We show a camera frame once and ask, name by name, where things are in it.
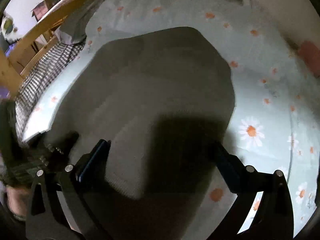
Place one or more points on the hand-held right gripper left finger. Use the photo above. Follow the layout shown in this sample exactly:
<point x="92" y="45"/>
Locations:
<point x="93" y="161"/>

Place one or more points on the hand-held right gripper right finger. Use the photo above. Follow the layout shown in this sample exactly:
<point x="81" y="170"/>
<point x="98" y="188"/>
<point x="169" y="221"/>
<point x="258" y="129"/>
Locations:
<point x="226" y="166"/>

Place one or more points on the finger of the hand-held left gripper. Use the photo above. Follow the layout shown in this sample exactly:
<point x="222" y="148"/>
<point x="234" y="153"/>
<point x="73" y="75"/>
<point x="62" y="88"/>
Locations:
<point x="67" y="145"/>

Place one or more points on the grey zip hoodie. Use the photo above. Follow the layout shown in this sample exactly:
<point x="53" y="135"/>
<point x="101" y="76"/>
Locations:
<point x="155" y="80"/>

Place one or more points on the person's left hand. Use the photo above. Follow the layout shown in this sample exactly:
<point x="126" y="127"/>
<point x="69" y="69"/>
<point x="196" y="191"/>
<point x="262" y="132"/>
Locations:
<point x="16" y="201"/>

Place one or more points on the black white checked bedsheet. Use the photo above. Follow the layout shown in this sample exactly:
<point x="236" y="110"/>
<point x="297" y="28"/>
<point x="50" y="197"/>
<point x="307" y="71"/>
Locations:
<point x="42" y="77"/>

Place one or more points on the grey pillow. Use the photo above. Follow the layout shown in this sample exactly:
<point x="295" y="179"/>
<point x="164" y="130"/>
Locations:
<point x="77" y="22"/>

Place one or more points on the wooden bed frame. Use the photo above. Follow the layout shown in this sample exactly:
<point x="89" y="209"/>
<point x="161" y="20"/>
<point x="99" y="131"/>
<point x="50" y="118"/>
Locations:
<point x="30" y="35"/>

